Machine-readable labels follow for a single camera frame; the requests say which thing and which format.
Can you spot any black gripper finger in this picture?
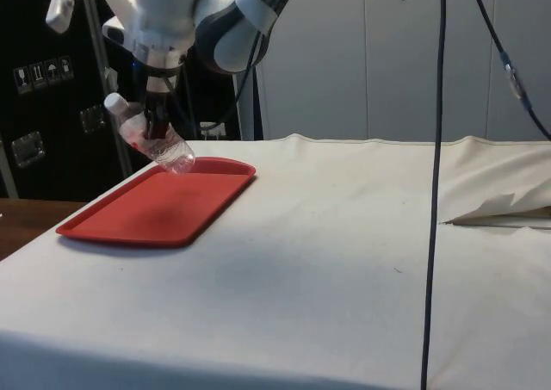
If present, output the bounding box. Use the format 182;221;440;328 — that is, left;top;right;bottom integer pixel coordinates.
143;92;170;141

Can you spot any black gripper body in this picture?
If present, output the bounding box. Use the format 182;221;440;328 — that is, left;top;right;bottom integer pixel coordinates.
136;56;187;96

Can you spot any clear plastic bottle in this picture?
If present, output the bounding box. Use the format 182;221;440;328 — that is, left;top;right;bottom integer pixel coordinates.
103;92;197;176

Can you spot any red tray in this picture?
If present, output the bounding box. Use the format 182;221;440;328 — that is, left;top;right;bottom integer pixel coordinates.
55;156;258;251

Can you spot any grey stand pole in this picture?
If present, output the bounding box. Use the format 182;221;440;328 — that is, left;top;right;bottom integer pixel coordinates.
81;0;133;180

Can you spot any black cabinet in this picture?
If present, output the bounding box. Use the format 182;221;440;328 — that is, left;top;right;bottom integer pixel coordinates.
0;0;242;201

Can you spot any pale locker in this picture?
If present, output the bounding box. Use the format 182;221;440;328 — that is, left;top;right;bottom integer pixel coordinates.
492;0;551;141

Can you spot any black cable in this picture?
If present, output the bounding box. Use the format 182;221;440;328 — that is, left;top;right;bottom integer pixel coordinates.
466;0;551;141
419;0;447;390
198;30;264;132

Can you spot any white camera on stand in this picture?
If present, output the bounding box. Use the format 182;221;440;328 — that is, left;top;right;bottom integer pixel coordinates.
44;0;89;34

